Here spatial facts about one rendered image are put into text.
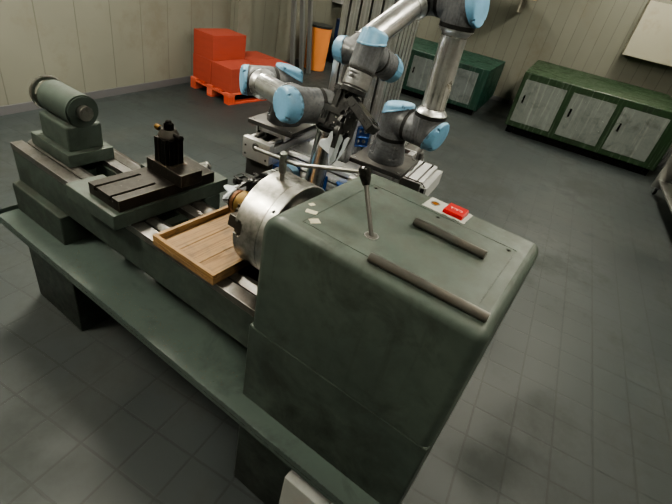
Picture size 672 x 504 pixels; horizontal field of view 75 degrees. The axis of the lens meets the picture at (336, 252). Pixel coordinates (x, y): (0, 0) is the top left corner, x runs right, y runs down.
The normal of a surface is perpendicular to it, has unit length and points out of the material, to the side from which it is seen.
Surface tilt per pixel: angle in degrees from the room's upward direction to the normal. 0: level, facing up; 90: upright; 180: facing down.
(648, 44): 90
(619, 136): 90
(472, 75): 90
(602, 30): 90
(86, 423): 0
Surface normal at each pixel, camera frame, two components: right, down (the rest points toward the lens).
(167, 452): 0.18, -0.81
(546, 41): -0.46, 0.43
